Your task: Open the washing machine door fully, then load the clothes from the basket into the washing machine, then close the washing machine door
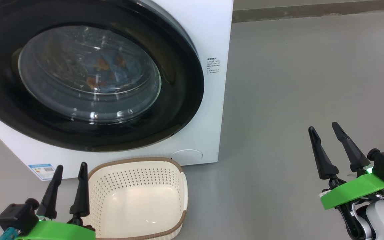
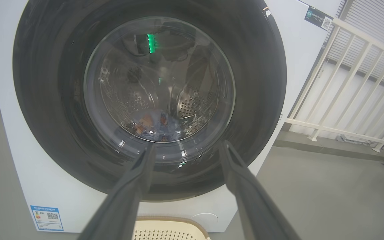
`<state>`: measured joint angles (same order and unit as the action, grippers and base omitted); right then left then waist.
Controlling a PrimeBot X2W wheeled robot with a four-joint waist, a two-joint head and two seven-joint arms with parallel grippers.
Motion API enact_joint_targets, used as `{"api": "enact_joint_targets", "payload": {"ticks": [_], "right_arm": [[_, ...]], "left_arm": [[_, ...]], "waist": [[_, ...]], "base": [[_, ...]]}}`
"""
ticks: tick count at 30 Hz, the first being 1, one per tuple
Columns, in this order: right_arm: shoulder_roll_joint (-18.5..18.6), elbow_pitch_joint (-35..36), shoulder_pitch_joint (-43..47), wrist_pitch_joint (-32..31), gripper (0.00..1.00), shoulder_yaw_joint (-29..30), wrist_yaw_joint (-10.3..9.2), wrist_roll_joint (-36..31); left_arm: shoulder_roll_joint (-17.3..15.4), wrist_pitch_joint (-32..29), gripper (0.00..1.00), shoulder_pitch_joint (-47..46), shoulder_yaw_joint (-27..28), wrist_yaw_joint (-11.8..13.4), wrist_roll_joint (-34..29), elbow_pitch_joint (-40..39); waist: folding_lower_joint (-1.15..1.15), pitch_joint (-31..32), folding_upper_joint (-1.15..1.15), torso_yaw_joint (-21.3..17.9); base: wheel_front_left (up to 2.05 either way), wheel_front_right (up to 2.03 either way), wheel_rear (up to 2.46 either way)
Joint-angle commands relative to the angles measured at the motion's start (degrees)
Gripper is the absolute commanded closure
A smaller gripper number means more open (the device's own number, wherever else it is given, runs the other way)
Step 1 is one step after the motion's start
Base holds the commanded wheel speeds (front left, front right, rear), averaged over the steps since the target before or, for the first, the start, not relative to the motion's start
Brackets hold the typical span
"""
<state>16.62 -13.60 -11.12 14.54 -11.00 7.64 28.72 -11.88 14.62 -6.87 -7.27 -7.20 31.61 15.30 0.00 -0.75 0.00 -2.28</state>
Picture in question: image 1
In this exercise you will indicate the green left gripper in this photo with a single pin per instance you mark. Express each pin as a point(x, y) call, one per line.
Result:
point(58, 231)

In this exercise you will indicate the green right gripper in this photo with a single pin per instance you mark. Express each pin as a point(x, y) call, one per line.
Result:
point(355, 191)

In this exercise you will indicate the blue garment with orange bears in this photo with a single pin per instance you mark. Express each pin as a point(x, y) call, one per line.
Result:
point(112, 70)

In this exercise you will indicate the black round glass washer door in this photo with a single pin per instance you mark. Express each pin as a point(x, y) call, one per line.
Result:
point(178, 100)

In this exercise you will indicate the white front-load washing machine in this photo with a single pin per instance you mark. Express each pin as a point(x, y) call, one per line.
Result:
point(208, 116)

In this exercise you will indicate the blue energy label sticker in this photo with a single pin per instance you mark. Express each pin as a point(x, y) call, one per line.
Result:
point(42, 170)

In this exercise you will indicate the cream perforated laundry basket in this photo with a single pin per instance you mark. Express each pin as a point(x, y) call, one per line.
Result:
point(135, 206)

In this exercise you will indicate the white text sticker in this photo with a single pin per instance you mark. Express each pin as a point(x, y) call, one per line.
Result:
point(213, 66)

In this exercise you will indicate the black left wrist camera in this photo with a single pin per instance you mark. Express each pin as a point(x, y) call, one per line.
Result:
point(17, 216)

